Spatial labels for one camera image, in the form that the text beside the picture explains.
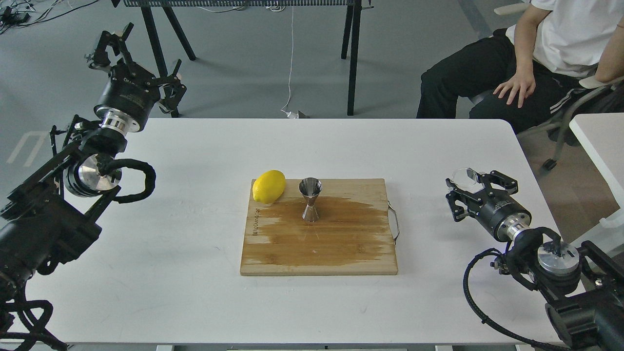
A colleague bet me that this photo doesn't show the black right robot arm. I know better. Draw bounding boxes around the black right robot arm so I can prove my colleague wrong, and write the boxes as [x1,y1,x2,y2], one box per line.
[446,168,624,351]

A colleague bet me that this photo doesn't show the office chair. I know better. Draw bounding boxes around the office chair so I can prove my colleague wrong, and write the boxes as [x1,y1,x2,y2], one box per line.
[468,4,624,171]

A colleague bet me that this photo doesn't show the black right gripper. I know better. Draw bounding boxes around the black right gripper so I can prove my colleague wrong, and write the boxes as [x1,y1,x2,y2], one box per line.
[445,170,532,242]

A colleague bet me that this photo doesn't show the clear glass cup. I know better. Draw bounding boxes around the clear glass cup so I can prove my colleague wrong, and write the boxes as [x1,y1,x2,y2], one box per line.
[450,167,484,193]

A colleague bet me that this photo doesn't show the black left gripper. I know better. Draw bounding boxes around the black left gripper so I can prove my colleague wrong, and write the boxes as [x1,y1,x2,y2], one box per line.
[85,22,188,133]

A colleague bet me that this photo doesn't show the black metal frame table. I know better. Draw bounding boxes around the black metal frame table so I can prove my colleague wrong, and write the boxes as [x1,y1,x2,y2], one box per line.
[123,0,372,117]

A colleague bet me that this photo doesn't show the wooden cutting board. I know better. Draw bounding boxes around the wooden cutting board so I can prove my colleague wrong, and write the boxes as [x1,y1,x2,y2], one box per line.
[240,178,398,277]

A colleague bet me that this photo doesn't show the steel double jigger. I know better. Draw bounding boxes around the steel double jigger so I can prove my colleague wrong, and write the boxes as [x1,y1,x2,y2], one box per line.
[299,177,322,223]

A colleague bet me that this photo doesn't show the yellow lemon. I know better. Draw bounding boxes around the yellow lemon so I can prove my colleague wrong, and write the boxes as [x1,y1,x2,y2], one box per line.
[252,170,287,204]

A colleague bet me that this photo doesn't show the person's hand on lap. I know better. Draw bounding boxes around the person's hand on lap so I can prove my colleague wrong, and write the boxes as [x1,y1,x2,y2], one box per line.
[493,71,536,109]

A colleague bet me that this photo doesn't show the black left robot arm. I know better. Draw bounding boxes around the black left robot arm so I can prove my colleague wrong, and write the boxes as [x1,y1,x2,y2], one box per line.
[0,23,186,351]

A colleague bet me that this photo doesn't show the white side table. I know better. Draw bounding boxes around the white side table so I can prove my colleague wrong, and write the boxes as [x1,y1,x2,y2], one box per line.
[565,113,624,254]

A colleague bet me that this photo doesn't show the white hanging cable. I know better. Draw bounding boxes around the white hanging cable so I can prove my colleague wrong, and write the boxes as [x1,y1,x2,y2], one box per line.
[280,6,311,119]

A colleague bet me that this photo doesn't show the seated person in white shirt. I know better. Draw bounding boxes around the seated person in white shirt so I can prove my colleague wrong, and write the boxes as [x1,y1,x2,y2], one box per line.
[416,0,624,134]

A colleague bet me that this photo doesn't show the black cables on floor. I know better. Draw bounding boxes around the black cables on floor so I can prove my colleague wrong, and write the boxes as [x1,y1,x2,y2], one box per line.
[0,0,100,35]

